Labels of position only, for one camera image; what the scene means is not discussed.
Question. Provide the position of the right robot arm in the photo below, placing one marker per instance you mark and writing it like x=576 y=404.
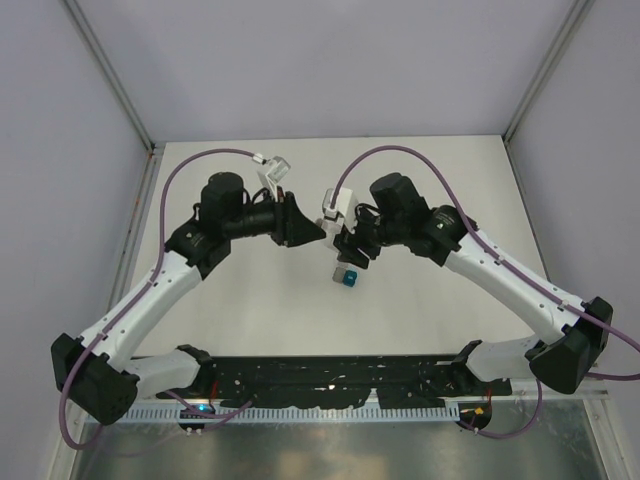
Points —
x=568 y=333

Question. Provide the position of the left aluminium frame post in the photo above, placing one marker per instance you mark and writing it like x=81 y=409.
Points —
x=97 y=52

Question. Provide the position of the grey pill box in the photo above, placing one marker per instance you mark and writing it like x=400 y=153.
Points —
x=339 y=274

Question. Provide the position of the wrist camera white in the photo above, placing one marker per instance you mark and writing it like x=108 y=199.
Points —
x=271 y=171
x=338 y=216

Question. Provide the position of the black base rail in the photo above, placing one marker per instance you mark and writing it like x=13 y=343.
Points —
x=339 y=382

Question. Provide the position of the aluminium frame post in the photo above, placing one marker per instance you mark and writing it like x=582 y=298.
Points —
x=97 y=52
x=560 y=42

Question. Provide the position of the right aluminium frame post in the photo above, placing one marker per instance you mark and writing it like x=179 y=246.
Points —
x=560 y=42

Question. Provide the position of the white slotted cable duct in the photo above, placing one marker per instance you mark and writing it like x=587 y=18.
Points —
x=369 y=412

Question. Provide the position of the blue pill box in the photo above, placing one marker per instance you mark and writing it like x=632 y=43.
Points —
x=349 y=278

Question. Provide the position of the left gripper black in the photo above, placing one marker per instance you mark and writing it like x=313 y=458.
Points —
x=292 y=227

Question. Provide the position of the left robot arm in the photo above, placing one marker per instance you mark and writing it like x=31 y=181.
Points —
x=97 y=370

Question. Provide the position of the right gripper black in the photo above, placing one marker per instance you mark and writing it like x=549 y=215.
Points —
x=349 y=243

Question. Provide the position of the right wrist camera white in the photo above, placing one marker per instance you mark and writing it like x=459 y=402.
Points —
x=338 y=216

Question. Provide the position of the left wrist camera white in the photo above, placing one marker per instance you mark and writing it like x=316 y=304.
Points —
x=271 y=171

